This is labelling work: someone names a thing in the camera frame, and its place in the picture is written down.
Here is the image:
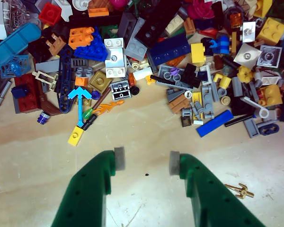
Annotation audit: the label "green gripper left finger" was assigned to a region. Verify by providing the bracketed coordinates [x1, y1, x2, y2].
[51, 146, 126, 227]

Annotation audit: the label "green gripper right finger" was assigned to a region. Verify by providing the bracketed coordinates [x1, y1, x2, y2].
[169, 150, 267, 227]

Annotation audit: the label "white and grey Lego assembly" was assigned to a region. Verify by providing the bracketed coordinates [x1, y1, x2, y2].
[104, 37, 127, 79]

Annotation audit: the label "gold Lego trident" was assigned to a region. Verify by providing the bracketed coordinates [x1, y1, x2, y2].
[224, 183, 255, 199]

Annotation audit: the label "yellow one-stud Lego plate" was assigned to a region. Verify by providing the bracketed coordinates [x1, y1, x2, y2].
[67, 126, 84, 147]

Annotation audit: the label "small black Lego rod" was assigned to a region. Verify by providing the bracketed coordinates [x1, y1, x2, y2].
[82, 114, 98, 131]

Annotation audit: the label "blue flat Lego tile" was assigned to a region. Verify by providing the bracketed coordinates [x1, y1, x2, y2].
[195, 110, 234, 137]

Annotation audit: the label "transparent green Lego gem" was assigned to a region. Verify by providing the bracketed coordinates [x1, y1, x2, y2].
[82, 108, 93, 120]

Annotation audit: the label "thin black Lego bar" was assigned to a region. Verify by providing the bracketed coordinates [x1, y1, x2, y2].
[224, 115, 254, 128]

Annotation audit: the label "transparent orange Lego flame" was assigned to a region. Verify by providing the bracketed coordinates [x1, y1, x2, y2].
[92, 99, 125, 116]

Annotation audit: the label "blue and silver Lego cylinder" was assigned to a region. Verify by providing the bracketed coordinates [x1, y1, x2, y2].
[36, 111, 50, 124]

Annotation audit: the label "light blue Lego pickaxe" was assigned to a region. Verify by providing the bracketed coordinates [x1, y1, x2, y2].
[67, 87, 93, 128]

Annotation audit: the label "brown Lego stick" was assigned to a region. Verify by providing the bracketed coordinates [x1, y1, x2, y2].
[92, 88, 111, 109]

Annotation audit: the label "grey Lego hinge plates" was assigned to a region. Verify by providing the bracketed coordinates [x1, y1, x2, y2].
[202, 84, 220, 120]

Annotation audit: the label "tan brown Lego plate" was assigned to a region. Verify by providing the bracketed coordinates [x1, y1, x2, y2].
[168, 96, 192, 114]

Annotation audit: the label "small yellow Lego plate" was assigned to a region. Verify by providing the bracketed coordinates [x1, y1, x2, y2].
[191, 91, 203, 107]

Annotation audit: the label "printed grey Lego tile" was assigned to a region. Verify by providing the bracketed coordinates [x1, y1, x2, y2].
[110, 79, 133, 102]

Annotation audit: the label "dark red Lego brick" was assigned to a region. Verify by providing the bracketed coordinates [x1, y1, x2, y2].
[13, 73, 42, 114]

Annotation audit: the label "dark grey Lego slope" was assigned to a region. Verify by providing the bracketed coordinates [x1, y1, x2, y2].
[167, 88, 186, 104]

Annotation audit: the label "small orange Lego brick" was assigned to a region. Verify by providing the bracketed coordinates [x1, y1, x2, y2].
[75, 77, 89, 87]

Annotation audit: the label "olive gold Lego plate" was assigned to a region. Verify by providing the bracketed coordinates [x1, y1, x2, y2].
[89, 70, 111, 90]

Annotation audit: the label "yellow Lego cup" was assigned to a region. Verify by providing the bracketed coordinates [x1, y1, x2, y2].
[213, 73, 232, 89]

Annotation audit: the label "small grey Lego plate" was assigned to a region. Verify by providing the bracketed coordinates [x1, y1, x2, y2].
[75, 67, 94, 78]

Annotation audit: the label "tan Lego fence piece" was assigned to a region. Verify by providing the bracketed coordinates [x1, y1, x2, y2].
[32, 70, 59, 92]

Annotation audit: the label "yellow curved Lego brick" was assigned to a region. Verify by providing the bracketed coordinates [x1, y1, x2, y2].
[257, 84, 284, 107]

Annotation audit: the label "long black Lego rod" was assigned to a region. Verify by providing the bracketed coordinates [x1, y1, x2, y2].
[150, 74, 180, 86]

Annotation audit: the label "grey Lego grille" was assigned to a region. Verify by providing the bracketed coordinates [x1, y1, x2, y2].
[70, 58, 89, 69]

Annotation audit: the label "yellow Lego flower piece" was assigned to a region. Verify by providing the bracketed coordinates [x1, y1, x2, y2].
[236, 66, 254, 83]

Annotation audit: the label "grey Lego pin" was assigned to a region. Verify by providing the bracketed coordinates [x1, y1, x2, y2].
[0, 81, 12, 108]

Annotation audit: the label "blue Lego wedge plate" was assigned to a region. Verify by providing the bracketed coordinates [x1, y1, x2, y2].
[73, 27, 109, 62]

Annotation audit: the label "blue Lego web piece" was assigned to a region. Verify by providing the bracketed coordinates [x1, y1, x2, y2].
[0, 54, 30, 79]

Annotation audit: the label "silver white Lego tile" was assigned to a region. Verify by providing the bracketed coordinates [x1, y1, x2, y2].
[233, 43, 262, 69]

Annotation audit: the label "light grey Lego plate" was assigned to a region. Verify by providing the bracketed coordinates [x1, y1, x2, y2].
[125, 17, 149, 60]

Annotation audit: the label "large dark blue Lego slope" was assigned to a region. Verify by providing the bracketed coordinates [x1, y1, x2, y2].
[148, 33, 191, 67]

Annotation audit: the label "grey upturned Lego plate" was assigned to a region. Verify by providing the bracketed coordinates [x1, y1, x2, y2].
[257, 44, 283, 69]

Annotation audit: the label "blue Lego minifigure torso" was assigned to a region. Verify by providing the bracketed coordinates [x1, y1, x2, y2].
[209, 35, 230, 55]

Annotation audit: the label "large teal Lego piece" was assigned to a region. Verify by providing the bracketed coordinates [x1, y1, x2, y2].
[0, 23, 42, 75]

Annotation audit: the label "white Lego tile with stud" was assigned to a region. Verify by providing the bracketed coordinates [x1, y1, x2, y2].
[242, 21, 256, 43]

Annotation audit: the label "dark grey Lego brick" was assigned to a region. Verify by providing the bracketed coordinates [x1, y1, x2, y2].
[118, 11, 137, 38]

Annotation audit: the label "tan Lego brick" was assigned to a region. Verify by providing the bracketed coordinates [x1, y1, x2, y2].
[165, 17, 185, 36]

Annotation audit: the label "black Lego plate with holes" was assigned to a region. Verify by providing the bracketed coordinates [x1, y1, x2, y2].
[134, 7, 180, 48]

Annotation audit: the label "yellow two-by-two Lego brick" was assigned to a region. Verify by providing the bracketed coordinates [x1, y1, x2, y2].
[256, 17, 284, 47]

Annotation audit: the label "orange Lego plate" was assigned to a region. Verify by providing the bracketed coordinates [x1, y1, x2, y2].
[88, 7, 109, 17]

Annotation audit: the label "magenta Lego piece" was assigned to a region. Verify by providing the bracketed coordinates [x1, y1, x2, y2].
[186, 0, 215, 21]

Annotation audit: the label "clear transparent Lego piece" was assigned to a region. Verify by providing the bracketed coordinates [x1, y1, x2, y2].
[4, 0, 38, 29]

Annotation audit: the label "short dark blue Technic beam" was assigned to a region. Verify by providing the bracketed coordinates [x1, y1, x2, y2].
[257, 122, 280, 136]

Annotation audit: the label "light grey Technic connector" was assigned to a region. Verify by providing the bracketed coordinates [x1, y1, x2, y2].
[241, 96, 269, 119]

